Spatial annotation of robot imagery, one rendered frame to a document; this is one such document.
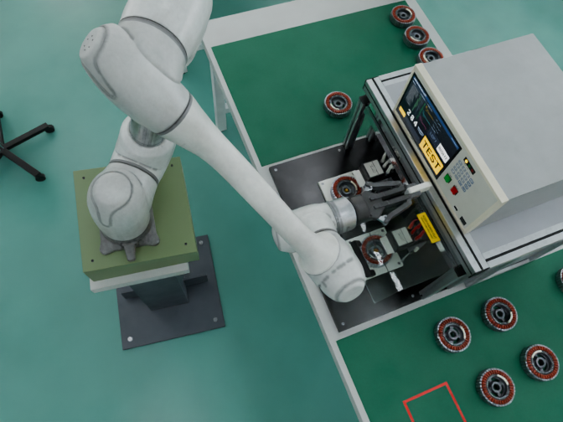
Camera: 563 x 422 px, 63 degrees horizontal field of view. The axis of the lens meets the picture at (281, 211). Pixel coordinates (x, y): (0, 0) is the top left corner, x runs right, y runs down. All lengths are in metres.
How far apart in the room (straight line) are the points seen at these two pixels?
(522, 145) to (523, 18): 2.60
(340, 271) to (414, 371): 0.68
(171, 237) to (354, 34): 1.22
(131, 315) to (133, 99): 1.64
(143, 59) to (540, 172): 0.95
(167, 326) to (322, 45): 1.46
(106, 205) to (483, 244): 1.02
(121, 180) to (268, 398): 1.32
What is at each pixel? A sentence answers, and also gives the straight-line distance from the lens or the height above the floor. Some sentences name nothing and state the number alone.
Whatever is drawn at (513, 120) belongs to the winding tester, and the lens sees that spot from 1.34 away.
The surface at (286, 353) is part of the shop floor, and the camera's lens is 2.28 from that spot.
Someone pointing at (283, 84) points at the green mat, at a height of 0.75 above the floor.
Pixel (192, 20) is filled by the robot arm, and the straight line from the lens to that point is 0.90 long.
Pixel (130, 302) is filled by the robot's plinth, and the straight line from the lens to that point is 2.36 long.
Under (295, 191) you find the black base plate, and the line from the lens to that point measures 1.67.
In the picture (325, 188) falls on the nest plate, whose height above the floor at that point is 0.78.
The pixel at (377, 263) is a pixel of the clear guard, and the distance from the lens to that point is 1.31.
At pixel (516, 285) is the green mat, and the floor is 0.75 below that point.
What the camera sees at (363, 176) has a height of 0.89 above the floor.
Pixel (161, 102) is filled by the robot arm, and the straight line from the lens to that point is 0.83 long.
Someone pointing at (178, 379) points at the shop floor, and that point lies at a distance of 2.28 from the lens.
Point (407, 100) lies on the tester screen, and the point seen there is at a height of 1.20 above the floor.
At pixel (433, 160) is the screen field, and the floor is 1.17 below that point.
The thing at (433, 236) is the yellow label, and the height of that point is 1.07.
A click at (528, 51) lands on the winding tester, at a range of 1.52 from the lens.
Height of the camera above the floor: 2.26
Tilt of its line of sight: 66 degrees down
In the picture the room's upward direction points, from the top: 10 degrees clockwise
